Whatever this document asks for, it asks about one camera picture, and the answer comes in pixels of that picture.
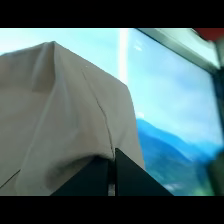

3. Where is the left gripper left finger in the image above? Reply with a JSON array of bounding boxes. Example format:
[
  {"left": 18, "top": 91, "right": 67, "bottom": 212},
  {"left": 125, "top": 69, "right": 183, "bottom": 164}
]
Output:
[{"left": 50, "top": 156, "right": 110, "bottom": 197}]

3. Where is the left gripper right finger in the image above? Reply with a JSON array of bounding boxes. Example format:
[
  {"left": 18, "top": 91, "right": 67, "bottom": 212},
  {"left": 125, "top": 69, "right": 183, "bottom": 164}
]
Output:
[{"left": 114, "top": 147, "right": 174, "bottom": 197}]

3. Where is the beige garment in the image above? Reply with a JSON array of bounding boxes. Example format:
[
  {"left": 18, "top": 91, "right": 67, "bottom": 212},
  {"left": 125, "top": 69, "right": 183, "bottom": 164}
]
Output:
[{"left": 0, "top": 40, "right": 146, "bottom": 197}]

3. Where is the red garment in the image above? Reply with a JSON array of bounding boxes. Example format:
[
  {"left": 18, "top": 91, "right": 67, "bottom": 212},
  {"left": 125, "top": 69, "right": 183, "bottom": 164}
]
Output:
[{"left": 194, "top": 28, "right": 224, "bottom": 42}]

